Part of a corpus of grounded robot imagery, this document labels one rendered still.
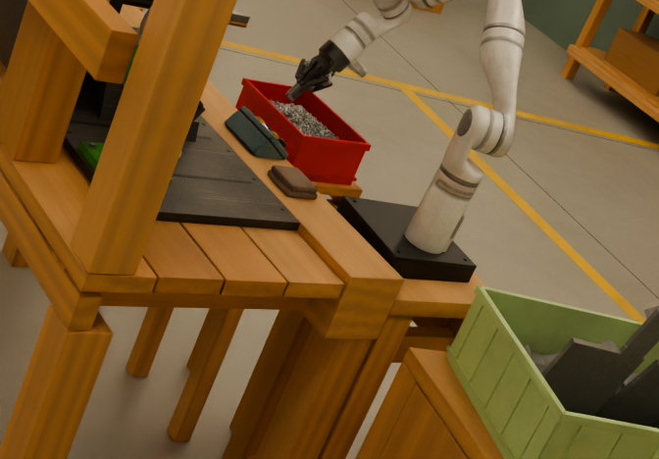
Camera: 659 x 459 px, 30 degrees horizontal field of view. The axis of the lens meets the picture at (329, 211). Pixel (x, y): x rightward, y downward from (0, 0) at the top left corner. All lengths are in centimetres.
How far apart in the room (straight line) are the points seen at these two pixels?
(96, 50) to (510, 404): 96
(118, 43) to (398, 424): 97
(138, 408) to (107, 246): 138
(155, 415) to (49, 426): 115
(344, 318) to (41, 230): 62
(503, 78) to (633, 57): 622
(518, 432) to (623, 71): 675
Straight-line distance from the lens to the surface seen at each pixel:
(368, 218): 265
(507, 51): 263
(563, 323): 256
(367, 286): 242
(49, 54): 230
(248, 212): 246
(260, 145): 274
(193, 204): 241
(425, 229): 262
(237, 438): 297
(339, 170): 305
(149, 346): 346
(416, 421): 243
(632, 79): 878
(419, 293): 256
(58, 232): 218
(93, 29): 203
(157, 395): 347
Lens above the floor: 187
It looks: 22 degrees down
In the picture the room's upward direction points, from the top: 23 degrees clockwise
